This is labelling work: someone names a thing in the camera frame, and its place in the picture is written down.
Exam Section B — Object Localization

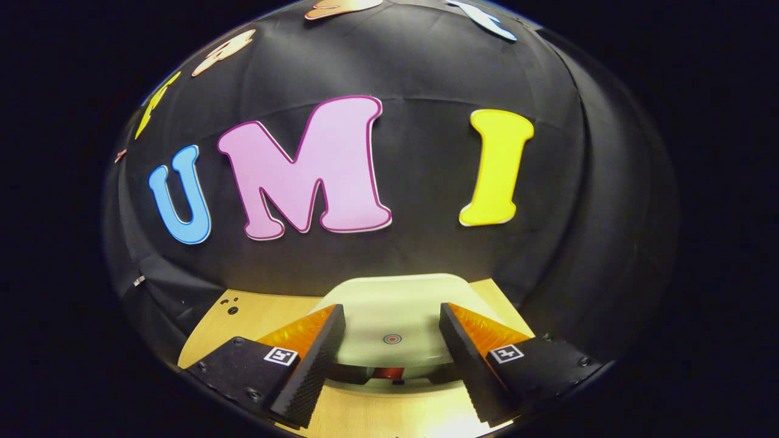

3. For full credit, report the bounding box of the wooden desktop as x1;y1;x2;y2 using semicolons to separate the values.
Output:
178;278;536;438

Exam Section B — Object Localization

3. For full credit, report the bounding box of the black backdrop cloth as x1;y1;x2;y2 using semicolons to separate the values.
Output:
103;0;679;366

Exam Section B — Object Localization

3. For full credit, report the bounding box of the pale green desktop garbage bin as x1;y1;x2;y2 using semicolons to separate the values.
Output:
313;274;509;390

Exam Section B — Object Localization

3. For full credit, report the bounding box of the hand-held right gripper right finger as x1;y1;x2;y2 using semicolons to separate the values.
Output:
439;302;603;426

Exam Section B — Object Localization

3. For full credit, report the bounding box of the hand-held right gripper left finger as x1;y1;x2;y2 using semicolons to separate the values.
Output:
186;304;346;428

